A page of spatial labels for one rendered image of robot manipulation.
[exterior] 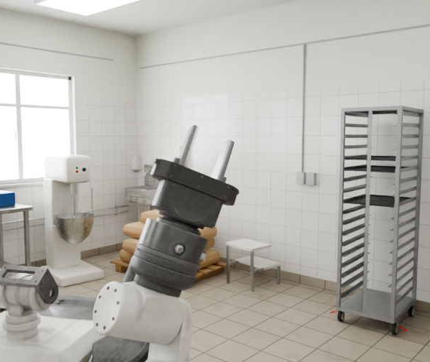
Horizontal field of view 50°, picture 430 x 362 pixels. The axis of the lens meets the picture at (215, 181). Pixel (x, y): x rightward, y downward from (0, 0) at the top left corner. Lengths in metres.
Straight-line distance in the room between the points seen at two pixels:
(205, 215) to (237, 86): 4.94
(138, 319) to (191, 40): 5.62
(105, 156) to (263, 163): 2.27
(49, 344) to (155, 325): 0.30
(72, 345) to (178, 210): 0.35
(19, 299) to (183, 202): 0.38
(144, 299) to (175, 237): 0.08
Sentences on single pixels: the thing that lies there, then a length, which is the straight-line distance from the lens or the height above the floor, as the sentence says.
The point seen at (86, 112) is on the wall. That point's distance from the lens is 6.28.
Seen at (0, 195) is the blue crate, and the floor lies 1.00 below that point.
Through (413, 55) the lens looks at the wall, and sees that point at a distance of 4.62.
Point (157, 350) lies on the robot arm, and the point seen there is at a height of 1.30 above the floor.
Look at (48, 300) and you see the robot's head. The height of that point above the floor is 1.31.
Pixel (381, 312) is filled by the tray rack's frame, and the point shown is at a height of 0.15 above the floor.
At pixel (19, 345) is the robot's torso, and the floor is 1.23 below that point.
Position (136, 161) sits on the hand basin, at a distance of 6.66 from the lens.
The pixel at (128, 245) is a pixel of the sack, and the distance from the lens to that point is 5.40.
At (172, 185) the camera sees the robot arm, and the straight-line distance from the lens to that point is 0.60.
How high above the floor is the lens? 1.58
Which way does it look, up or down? 5 degrees down
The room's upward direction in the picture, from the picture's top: straight up
